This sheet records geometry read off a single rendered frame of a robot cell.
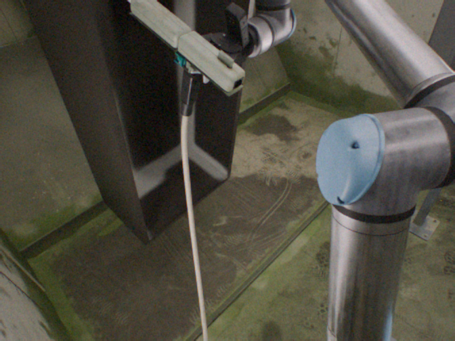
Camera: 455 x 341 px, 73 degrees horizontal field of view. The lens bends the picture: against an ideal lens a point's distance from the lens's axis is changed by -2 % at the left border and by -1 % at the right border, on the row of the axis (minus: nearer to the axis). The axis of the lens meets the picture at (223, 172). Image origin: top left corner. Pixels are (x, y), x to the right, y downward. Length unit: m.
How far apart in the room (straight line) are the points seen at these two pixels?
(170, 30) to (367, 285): 0.58
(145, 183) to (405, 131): 1.50
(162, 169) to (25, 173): 0.89
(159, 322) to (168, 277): 0.25
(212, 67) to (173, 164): 1.27
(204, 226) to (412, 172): 1.77
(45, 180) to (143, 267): 0.84
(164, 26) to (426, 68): 0.48
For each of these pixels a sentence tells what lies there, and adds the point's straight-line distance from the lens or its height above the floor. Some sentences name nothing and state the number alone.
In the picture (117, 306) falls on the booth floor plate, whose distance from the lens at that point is 1.96.
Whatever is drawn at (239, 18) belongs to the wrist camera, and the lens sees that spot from 0.72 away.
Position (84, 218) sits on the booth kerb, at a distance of 2.34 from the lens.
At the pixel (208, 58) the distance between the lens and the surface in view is 0.64.
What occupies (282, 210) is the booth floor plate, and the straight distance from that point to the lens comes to 2.17.
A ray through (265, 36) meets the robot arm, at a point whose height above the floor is 1.42.
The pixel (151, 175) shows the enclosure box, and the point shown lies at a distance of 1.81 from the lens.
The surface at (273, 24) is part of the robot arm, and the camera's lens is 0.87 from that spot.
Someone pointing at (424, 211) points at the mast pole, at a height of 0.15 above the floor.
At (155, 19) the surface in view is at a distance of 0.73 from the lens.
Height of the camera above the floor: 1.70
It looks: 43 degrees down
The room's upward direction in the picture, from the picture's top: 6 degrees counter-clockwise
